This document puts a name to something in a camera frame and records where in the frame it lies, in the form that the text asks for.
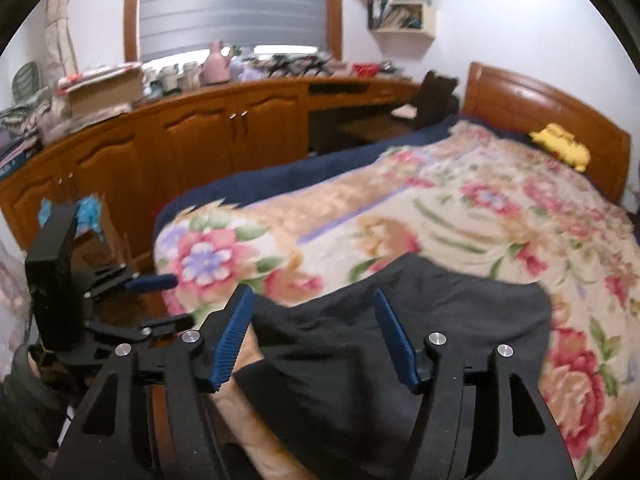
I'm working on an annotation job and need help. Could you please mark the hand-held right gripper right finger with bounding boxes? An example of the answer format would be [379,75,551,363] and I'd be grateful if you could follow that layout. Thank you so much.
[372,288,578,480]

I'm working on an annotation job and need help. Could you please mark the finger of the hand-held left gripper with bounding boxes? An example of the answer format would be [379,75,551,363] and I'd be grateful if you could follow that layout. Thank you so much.
[82,264,179,302]
[84,312,196,347]

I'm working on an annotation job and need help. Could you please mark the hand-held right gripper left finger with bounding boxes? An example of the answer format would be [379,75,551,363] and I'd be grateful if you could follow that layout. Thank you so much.
[50,283,256,480]

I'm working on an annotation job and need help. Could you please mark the black zip jacket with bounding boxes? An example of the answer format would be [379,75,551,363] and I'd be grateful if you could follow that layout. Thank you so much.
[232,252,553,480]

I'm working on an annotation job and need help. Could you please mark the person's left forearm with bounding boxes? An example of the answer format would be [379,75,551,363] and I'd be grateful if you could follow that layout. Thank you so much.
[0,344,78,463]

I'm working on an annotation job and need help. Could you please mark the blue plastic bag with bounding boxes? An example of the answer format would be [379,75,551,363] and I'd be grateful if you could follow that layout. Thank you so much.
[39,194,105,242]

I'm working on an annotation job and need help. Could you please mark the floral blanket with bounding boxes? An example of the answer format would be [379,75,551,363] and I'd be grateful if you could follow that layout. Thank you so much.
[151,119,640,480]

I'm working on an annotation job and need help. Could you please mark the wooden desk cabinet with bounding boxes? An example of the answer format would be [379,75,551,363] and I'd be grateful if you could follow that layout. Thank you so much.
[0,76,426,263]

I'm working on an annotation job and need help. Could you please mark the pile of folded fabrics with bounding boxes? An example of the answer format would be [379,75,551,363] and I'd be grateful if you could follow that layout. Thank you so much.
[0,60,58,182]

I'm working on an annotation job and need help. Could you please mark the navy bed sheet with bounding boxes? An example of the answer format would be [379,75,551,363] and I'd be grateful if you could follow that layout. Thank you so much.
[155,114,463,233]

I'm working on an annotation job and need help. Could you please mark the cardboard box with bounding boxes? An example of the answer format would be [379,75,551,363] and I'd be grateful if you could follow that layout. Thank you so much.
[64,66,147,117]

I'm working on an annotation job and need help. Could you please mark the white cups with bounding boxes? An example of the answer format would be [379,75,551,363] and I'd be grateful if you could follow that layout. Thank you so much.
[144,61,202,97]

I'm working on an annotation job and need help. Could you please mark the pink jug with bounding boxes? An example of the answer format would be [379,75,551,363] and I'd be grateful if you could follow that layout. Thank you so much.
[202,41,234,84]

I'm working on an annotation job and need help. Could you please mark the dark wooden chair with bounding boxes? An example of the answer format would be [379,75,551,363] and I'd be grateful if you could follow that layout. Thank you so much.
[339,70,462,157]

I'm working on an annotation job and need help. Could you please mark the beige curtain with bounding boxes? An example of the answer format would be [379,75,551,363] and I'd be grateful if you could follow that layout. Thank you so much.
[44,0,79,87]

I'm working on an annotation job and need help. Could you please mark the yellow plush toy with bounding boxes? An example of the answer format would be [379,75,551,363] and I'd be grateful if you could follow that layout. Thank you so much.
[528,123,592,172]

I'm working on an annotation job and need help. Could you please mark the grey desk clutter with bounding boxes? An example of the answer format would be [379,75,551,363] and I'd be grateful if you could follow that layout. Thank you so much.
[239,51,353,82]

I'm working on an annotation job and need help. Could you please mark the wooden headboard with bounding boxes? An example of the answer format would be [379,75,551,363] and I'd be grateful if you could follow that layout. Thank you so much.
[459,61,634,207]

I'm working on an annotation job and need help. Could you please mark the grey window blind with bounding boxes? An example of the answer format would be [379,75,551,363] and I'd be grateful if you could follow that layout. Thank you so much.
[138,0,329,64]

